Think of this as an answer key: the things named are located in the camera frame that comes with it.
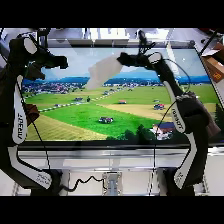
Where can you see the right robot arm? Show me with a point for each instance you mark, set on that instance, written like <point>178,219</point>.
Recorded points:
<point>186,133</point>

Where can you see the brown cardboard box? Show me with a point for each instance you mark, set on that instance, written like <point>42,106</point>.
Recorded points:
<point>215,65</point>

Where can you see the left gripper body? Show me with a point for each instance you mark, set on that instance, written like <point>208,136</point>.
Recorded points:
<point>59,62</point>

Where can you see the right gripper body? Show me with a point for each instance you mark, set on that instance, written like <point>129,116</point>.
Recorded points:
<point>131,60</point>

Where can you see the white T-shirt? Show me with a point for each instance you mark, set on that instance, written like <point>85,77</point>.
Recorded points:
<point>103,71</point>

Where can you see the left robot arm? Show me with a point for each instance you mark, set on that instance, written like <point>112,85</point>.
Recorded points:
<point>18,116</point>

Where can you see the silver frame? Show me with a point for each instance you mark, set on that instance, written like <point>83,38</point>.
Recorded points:
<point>113,181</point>

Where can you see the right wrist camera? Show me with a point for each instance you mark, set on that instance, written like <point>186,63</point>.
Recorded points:
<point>143,41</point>

